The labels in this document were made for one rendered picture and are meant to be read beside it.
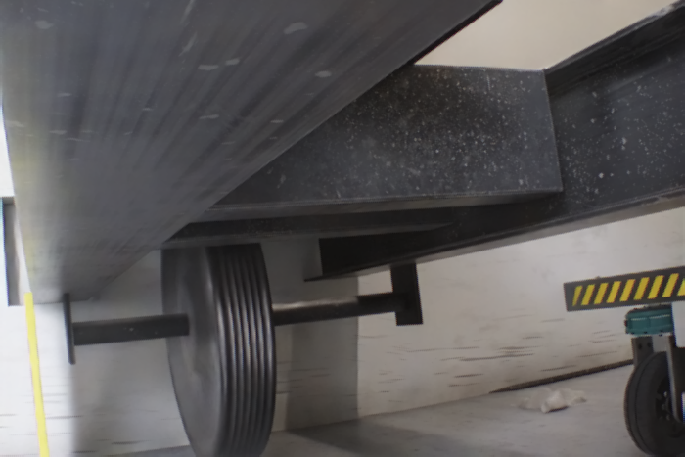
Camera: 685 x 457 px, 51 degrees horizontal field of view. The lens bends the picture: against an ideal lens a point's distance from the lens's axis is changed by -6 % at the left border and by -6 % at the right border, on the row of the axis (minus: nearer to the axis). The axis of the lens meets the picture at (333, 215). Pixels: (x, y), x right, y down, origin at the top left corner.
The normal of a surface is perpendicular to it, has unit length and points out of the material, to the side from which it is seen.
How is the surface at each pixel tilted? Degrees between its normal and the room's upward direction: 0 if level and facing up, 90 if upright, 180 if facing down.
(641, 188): 90
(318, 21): 180
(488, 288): 90
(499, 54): 90
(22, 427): 90
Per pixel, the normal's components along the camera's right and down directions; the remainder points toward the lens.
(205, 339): -0.43, 0.17
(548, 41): 0.37, -0.15
